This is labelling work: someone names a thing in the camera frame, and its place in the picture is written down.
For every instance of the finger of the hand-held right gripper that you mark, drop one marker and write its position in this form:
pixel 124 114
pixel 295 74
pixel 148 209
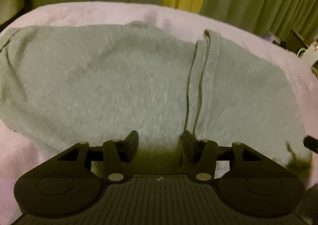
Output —
pixel 311 143

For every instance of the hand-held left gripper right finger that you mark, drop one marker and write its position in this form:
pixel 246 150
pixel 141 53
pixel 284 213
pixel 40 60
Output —
pixel 186 146

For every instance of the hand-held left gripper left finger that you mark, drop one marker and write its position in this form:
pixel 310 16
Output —
pixel 133 146

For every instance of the white box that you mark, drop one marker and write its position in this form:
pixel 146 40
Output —
pixel 311 57

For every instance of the dark cabinet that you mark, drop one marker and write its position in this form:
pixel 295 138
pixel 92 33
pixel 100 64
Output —
pixel 297 40

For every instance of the pink item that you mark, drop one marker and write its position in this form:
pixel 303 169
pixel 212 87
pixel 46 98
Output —
pixel 272 36

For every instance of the pink bed blanket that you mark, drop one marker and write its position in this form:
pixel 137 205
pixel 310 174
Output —
pixel 82 13

